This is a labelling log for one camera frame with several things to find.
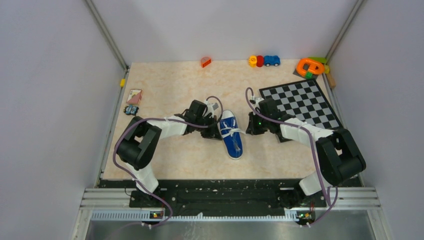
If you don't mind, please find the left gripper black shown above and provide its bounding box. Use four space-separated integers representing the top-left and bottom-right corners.
195 114 222 140

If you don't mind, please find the blue canvas sneaker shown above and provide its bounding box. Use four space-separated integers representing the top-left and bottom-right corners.
219 109 243 160

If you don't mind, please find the white shoelace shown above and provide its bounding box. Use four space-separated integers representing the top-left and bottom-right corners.
218 119 246 139

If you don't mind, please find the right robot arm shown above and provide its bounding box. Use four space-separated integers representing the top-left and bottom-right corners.
246 97 367 206

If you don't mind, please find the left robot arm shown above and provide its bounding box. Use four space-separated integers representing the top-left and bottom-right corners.
112 99 223 207

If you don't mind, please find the black white chessboard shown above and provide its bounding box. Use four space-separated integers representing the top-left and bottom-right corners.
259 79 343 130

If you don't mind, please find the red toy block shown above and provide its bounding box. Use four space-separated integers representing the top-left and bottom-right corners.
256 55 264 68

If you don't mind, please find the yellow toy block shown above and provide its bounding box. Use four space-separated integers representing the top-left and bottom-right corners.
248 55 258 68

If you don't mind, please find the blue toy car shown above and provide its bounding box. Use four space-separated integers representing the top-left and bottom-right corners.
263 55 281 67

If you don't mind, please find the orange lego brick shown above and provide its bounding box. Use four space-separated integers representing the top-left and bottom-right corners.
200 56 212 68

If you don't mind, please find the wooden block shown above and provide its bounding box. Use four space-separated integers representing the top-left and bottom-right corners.
326 73 337 89

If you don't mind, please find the pink triangle puzzle card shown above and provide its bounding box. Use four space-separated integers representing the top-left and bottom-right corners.
126 89 143 105

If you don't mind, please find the small blue toy robot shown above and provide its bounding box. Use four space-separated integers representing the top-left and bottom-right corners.
123 104 140 116

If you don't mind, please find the green toy block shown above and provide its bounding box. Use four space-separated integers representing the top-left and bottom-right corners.
308 56 328 65

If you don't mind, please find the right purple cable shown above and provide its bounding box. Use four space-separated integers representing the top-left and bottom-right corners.
245 87 339 227

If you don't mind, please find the purple cable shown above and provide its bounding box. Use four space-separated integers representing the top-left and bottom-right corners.
245 87 339 227
112 96 224 229

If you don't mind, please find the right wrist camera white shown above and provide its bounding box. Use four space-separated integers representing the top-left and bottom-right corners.
249 96 264 113

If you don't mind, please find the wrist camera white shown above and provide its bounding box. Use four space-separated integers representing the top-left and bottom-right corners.
249 96 264 113
204 100 220 118

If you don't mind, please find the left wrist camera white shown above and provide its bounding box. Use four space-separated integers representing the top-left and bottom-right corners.
204 100 220 118

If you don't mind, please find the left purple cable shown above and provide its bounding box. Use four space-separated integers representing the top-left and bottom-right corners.
112 96 224 229

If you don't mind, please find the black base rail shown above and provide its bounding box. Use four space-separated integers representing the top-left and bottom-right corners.
99 178 362 219

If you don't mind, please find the orange plastic ring toy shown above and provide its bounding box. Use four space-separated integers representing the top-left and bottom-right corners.
295 58 325 78

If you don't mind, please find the yellow clip on frame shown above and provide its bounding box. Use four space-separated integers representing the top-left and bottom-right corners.
119 78 126 88

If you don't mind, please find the white cable duct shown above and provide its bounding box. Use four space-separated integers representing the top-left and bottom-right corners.
91 210 299 222

